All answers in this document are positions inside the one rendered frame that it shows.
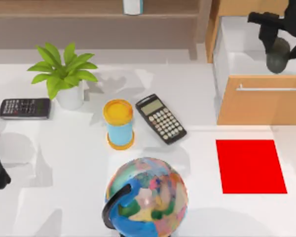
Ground dark grey computer mouse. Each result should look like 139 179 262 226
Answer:
266 38 291 75

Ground white drawer inside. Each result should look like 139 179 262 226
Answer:
213 15 296 99

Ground wooden cabinet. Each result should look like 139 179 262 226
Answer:
204 0 296 64

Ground pale wooden drawer front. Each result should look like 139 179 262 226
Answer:
217 75 296 126

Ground flat red square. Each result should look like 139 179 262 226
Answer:
215 139 288 195

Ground black calculator with white keys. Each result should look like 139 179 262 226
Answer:
135 93 187 146

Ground white and blue bottle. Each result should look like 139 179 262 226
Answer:
122 0 144 16

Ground yellow and blue jar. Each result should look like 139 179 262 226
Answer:
103 98 136 151

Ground colourful globe with black stand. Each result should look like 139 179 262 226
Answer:
101 157 188 237

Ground green plant in white pot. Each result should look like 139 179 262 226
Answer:
27 42 99 111

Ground black calculator with dark keys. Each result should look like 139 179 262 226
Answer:
0 98 51 120

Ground long metal drawer handle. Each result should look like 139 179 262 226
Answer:
236 84 296 92

